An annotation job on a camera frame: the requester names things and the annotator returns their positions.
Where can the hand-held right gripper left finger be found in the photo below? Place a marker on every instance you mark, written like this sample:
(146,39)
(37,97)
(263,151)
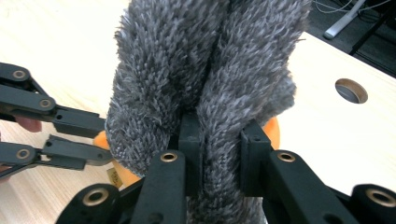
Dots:
(162,186)

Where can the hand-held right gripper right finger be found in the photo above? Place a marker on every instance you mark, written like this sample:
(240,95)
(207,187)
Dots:
(280,183)

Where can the orange plush toy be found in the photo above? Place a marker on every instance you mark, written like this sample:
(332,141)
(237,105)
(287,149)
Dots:
(124,177)

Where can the gray fluffy cloth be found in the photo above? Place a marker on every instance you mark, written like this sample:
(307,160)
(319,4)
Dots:
(174,62)

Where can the white desk frame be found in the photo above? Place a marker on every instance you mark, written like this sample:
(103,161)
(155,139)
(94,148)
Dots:
(342,21)

